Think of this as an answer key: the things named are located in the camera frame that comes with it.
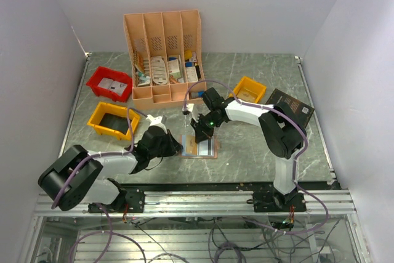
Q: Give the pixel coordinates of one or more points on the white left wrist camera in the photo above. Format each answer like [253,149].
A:
[158,121]

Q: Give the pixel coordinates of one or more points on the white box in organizer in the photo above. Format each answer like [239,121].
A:
[174,69]

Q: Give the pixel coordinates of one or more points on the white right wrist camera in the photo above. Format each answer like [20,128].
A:
[190,109]

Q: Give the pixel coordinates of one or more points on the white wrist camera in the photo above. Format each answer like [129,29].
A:
[190,109]
[158,121]

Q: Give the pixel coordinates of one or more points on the yellow bin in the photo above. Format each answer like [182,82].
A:
[111,120]
[252,85]

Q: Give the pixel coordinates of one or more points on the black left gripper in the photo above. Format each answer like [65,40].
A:
[173,145]

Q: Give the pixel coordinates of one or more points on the card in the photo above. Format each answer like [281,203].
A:
[247,95]
[191,147]

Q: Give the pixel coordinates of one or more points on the pink leather card holder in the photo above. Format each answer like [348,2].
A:
[207,149]

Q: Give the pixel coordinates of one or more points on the black book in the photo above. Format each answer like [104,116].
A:
[302,110]

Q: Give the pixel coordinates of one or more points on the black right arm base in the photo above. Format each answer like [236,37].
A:
[273,201]

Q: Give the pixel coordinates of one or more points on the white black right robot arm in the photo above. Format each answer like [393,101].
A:
[285,136]

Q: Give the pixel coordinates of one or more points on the red plastic bin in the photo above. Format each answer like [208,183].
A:
[102,72]

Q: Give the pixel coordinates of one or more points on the blue grey cylinder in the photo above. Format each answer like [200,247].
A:
[194,95]

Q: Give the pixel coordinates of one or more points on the white oval perforated board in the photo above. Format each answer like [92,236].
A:
[159,72]

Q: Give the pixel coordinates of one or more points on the peach plastic desk organizer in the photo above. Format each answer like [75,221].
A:
[171,34]

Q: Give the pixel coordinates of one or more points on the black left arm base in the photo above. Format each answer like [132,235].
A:
[113,197]

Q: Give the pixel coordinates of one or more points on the cards in red bin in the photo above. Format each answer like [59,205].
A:
[112,85]

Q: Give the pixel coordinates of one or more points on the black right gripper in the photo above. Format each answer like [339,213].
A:
[201,133]

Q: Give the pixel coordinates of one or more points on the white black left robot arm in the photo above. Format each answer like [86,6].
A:
[79,175]

